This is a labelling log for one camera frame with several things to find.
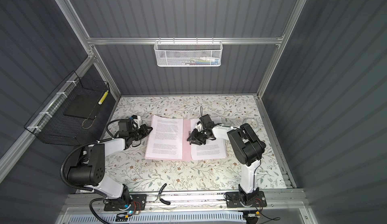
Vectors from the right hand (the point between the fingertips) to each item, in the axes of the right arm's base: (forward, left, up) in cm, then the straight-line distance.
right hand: (190, 141), depth 93 cm
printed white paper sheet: (+2, +16, +1) cm, 16 cm away
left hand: (+7, +24, +5) cm, 25 cm away
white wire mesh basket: (+71, +3, +19) cm, 74 cm away
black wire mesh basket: (-8, +59, +33) cm, 68 cm away
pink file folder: (-8, +2, -1) cm, 9 cm away
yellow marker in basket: (+12, +47, +27) cm, 55 cm away
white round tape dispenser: (+14, -42, 0) cm, 45 cm away
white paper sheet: (-4, -14, -1) cm, 15 cm away
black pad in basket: (+5, +53, +29) cm, 61 cm away
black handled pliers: (-31, +14, -1) cm, 34 cm away
